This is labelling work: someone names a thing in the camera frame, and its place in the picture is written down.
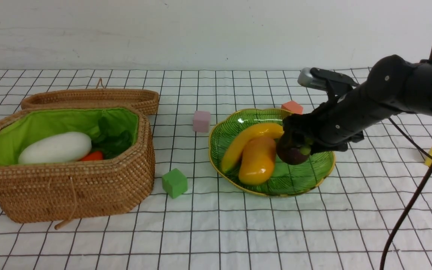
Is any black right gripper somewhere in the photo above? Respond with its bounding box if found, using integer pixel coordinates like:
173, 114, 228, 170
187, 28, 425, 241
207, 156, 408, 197
282, 55, 414, 154

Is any purple toy mangosteen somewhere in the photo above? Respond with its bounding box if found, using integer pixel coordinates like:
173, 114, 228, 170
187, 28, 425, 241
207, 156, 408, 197
276, 133, 311, 165

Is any orange yellow toy mango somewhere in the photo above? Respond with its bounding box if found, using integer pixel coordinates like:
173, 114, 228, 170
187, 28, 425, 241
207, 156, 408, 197
238, 136, 276, 186

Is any yellow toy banana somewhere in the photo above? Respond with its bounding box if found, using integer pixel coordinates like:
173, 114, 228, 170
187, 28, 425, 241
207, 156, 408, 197
220, 123, 283, 173

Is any white toy radish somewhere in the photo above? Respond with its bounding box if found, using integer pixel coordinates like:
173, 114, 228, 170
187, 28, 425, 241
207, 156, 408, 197
18, 118, 134, 165

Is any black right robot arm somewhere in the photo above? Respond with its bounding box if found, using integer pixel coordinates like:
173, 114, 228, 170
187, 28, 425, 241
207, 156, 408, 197
277, 55, 432, 154

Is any orange foam cube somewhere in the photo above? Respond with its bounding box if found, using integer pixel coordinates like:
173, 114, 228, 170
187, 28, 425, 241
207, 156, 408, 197
281, 100, 304, 114

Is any green glass leaf plate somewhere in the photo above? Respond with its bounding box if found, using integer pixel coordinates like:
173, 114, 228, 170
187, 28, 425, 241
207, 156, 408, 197
208, 109, 335, 197

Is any pink foam cube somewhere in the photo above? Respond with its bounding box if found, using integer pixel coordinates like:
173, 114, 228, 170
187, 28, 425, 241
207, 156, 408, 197
192, 111, 211, 133

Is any checkered white tablecloth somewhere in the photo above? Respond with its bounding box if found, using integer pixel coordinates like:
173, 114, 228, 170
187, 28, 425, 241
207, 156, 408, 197
0, 69, 427, 270

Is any green foam cube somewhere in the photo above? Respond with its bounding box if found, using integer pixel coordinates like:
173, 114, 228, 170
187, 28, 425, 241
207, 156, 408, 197
162, 168, 188, 199

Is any woven wicker basket lid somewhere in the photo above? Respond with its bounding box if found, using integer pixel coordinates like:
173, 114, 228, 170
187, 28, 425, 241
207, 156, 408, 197
20, 78, 159, 115

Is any red toy vegetable in basket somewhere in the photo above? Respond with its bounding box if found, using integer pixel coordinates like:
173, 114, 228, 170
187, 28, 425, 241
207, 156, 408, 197
79, 151, 104, 161

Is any woven wicker basket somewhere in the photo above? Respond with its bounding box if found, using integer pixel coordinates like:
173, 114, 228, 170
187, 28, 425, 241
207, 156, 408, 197
0, 105, 155, 226

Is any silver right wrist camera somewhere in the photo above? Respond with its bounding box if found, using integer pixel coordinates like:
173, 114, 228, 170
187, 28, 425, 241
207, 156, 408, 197
297, 67, 359, 102

